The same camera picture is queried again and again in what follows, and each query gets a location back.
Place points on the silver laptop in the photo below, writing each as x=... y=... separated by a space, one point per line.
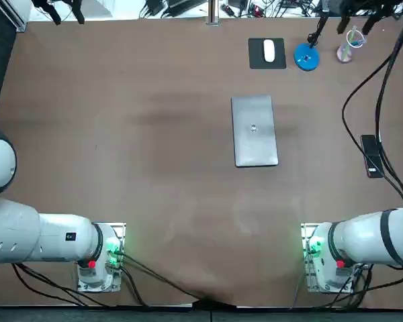
x=252 y=147

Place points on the blue desk lamp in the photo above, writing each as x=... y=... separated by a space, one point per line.
x=300 y=53

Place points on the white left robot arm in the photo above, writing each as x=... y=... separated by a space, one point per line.
x=53 y=238

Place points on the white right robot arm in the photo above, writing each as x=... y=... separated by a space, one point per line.
x=362 y=238

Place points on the black mouse pad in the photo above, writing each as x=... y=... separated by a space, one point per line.
x=255 y=60

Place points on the white computer mouse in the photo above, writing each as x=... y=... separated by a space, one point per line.
x=269 y=50

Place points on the socket adapter with red light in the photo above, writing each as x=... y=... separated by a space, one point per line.
x=258 y=11
x=228 y=10

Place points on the dark power brick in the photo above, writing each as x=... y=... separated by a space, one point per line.
x=188 y=3
x=154 y=7

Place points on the black folding phone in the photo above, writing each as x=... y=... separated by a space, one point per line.
x=369 y=154

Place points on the pale pink pen cup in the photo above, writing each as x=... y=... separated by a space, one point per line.
x=344 y=57

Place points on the green pen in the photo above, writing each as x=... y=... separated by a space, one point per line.
x=348 y=47

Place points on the blue pen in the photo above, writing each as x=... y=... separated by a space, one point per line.
x=357 y=42

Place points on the black stand legs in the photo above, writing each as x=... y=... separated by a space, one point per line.
x=371 y=23
x=55 y=15

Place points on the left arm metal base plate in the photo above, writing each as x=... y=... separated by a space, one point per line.
x=119 y=228

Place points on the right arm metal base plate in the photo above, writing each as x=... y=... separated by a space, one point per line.
x=305 y=229

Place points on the aluminium camera post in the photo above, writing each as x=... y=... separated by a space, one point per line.
x=213 y=13

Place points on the aluminium frame profile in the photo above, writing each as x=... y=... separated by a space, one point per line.
x=20 y=20

